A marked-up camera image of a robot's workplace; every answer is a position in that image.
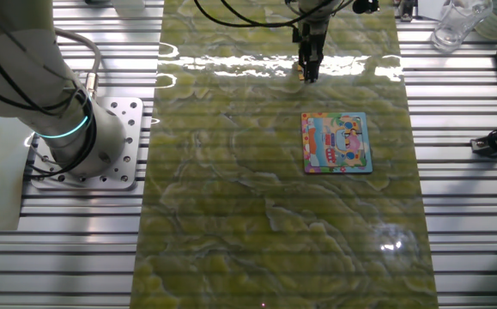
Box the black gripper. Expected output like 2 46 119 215
292 20 330 84

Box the colourful bus puzzle board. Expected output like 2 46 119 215
300 112 374 175

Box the clear glass mug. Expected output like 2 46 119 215
430 0 494 53

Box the green marble pattern mat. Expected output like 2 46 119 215
130 0 440 309

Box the wrist mounted camera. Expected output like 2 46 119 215
352 0 381 14

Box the camera mount clamp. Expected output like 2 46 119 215
470 122 497 156

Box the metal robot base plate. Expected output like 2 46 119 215
30 96 145 191

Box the grey conduit cable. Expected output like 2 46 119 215
52 27 103 100

